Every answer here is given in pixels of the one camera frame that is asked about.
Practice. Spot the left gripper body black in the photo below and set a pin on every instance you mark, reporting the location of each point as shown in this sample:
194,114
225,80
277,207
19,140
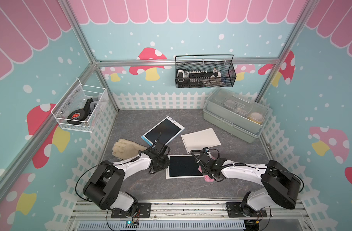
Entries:
163,164

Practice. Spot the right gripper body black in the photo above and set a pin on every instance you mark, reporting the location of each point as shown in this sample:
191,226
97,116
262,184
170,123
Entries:
208,173

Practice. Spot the pink cleaning cloth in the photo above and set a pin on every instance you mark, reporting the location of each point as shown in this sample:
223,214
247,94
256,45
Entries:
208,178

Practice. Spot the white drawing tablet front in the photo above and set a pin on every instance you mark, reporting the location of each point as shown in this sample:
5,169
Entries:
199,140

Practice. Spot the white drawing tablet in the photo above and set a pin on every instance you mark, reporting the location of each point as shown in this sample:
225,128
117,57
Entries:
199,140
183,166

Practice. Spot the blue framed drawing tablet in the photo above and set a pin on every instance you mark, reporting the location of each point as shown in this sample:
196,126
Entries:
164,132

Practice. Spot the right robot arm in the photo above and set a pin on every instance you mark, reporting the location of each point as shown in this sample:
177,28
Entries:
279,186

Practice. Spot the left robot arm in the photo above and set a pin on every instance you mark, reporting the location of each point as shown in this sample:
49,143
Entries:
104,186

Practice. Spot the beige work glove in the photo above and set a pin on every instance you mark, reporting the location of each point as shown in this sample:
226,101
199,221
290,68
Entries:
125,149

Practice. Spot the green translucent storage box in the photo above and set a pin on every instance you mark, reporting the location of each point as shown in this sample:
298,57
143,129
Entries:
236,115

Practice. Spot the black tape roll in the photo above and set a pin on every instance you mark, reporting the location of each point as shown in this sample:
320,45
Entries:
77,117

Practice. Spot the black wire mesh basket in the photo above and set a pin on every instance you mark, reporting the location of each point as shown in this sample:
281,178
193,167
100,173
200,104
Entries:
205,71

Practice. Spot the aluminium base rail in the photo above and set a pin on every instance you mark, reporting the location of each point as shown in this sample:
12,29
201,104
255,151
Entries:
191,215

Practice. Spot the clear acrylic wall bin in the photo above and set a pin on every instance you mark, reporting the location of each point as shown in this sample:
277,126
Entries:
93,100

